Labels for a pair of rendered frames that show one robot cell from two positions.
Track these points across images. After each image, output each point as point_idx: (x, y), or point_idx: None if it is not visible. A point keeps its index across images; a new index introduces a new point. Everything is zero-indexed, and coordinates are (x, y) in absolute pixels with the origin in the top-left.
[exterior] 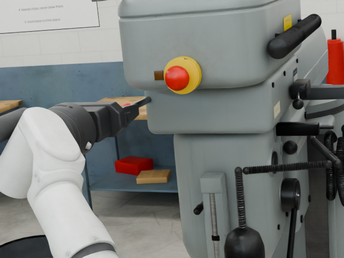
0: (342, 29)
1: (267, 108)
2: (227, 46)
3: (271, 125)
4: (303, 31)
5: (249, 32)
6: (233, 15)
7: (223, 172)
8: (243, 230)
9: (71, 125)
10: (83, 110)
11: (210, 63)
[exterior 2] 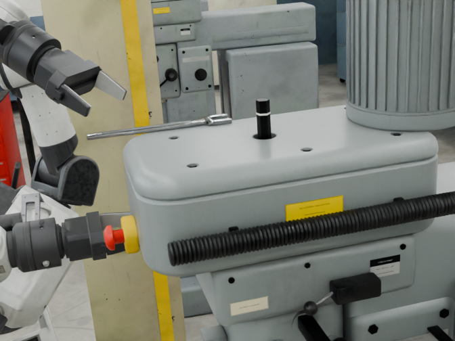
0: None
1: (217, 302)
2: (140, 229)
3: (223, 321)
4: (295, 232)
5: (153, 224)
6: (139, 201)
7: (225, 335)
8: None
9: (18, 245)
10: (51, 233)
11: (139, 236)
